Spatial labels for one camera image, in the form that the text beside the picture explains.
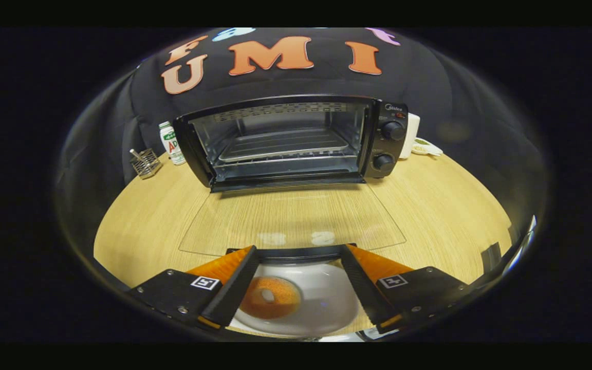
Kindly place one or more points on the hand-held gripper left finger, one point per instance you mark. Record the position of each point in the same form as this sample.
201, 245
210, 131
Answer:
237, 288

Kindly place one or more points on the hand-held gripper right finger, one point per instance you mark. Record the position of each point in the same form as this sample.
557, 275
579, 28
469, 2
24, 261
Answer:
360, 288

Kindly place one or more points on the glazed brown donut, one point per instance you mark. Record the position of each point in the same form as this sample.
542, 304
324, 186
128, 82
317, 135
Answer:
275, 303

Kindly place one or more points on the black toaster oven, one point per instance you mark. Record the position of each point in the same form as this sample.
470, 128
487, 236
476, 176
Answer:
392, 150

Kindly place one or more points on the white plate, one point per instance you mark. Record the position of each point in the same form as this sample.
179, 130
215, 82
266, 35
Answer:
327, 300

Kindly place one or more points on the small white dish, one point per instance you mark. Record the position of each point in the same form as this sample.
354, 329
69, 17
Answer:
426, 149

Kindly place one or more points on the white bottle green label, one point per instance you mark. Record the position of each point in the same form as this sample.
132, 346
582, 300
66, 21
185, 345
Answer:
172, 146

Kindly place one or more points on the white container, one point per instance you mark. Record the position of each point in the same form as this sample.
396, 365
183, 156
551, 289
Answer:
411, 133

